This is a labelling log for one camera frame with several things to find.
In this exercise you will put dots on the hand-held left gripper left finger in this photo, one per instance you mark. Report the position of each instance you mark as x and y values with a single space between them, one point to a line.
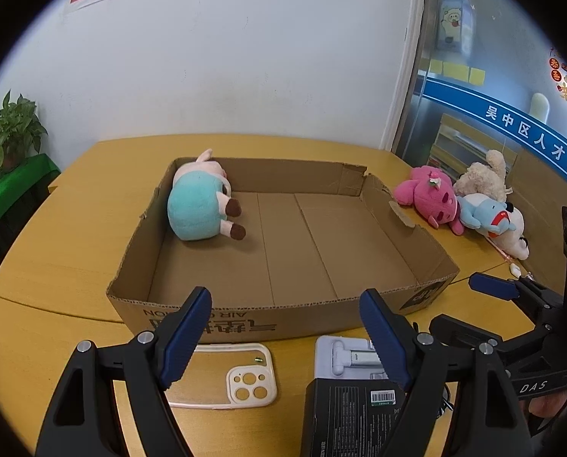
188 338

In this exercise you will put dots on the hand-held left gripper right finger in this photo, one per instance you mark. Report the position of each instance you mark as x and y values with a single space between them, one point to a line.
383 338

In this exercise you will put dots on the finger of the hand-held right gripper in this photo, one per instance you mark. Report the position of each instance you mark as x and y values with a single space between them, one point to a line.
490 285
459 328

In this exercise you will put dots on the cream clear phone case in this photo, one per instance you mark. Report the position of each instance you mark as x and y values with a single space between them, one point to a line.
216 376

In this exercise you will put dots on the white packaging tray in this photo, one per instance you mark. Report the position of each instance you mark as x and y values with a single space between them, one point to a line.
331 357

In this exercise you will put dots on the black product box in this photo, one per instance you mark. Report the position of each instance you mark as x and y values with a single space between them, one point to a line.
340 414

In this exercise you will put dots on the brown cardboard box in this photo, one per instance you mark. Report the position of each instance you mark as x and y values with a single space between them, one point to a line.
302 247

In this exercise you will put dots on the wooden desktop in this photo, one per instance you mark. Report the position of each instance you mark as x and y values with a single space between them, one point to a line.
74 247

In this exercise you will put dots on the person's right hand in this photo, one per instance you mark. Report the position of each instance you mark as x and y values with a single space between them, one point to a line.
547 404

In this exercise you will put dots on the white plush dog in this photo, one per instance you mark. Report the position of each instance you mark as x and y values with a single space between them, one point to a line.
516 233

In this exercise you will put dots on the blue plush toy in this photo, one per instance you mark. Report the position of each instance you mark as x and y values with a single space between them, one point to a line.
478 212

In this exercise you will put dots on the pink plush bear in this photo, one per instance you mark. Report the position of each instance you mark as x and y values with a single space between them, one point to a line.
431 195

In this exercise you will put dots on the beige plush toy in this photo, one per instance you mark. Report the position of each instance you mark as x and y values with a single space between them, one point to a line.
483 176

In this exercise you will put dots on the pink and teal pig plush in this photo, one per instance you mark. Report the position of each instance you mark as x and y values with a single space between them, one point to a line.
193 204

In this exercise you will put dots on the blue window banner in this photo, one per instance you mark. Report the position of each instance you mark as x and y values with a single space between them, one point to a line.
502 121

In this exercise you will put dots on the yellow sticky note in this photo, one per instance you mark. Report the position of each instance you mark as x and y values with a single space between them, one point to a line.
450 68
436 66
462 71
477 76

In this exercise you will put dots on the cartoon pig poster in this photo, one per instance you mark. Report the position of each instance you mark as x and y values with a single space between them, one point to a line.
454 21

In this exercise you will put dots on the green potted plant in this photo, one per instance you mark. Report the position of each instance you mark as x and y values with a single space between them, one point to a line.
12 128

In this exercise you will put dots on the metal door frame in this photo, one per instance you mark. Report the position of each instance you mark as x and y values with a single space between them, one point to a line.
414 104

